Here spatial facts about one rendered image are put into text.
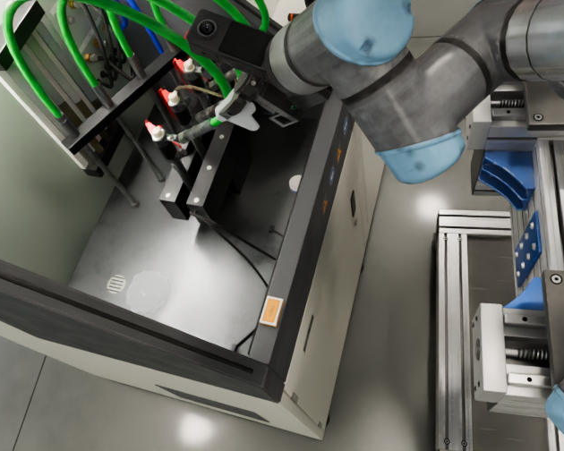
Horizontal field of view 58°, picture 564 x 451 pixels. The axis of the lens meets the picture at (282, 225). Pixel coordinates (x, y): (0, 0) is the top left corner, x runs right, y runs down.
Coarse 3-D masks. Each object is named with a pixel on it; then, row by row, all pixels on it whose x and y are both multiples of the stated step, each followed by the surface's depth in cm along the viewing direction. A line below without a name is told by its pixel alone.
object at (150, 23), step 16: (16, 0) 67; (80, 0) 64; (96, 0) 63; (112, 0) 64; (128, 16) 64; (144, 16) 64; (160, 32) 65; (16, 48) 78; (208, 64) 68; (32, 80) 85; (224, 80) 71; (224, 96) 73
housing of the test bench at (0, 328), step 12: (0, 324) 109; (12, 336) 131; (24, 336) 121; (36, 348) 145; (48, 348) 132; (60, 348) 123; (60, 360) 161; (72, 360) 147; (84, 360) 134; (96, 372) 168; (108, 372) 151; (132, 384) 170
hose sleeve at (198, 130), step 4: (208, 120) 81; (200, 124) 83; (204, 124) 81; (208, 124) 81; (192, 128) 84; (196, 128) 83; (200, 128) 82; (204, 128) 82; (208, 128) 81; (212, 128) 81; (184, 132) 86; (188, 132) 85; (192, 132) 84; (196, 132) 84; (200, 132) 83; (204, 132) 83; (184, 136) 86; (188, 136) 85; (192, 136) 85; (196, 136) 85
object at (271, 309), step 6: (270, 300) 90; (276, 300) 90; (270, 306) 89; (276, 306) 89; (282, 306) 90; (264, 312) 89; (270, 312) 89; (276, 312) 88; (264, 318) 88; (270, 318) 88; (264, 324) 89
